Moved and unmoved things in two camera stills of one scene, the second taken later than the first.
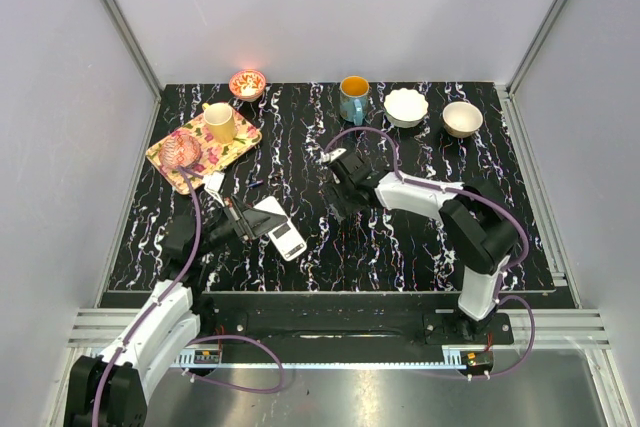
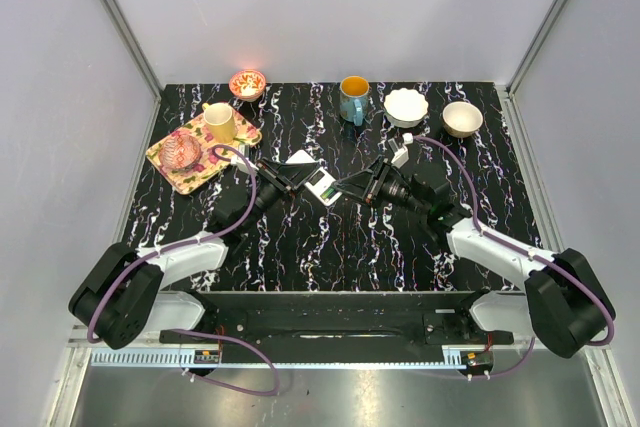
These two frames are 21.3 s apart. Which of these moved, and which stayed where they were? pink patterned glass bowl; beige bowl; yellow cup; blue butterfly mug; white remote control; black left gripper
Moved: black left gripper; white remote control
Stayed: blue butterfly mug; yellow cup; pink patterned glass bowl; beige bowl
